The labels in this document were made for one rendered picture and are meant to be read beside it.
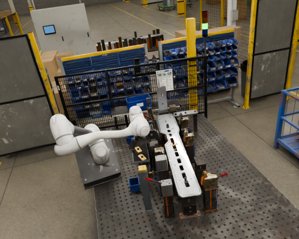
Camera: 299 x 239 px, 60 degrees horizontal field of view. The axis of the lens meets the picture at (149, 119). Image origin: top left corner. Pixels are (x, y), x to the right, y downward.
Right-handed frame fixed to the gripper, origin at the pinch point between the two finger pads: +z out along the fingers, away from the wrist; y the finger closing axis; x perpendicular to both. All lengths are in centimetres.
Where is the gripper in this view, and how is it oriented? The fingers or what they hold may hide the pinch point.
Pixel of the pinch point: (141, 151)
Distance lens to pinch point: 218.7
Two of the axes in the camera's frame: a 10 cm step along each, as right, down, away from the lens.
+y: 8.5, -3.3, 4.0
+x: -5.1, -3.6, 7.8
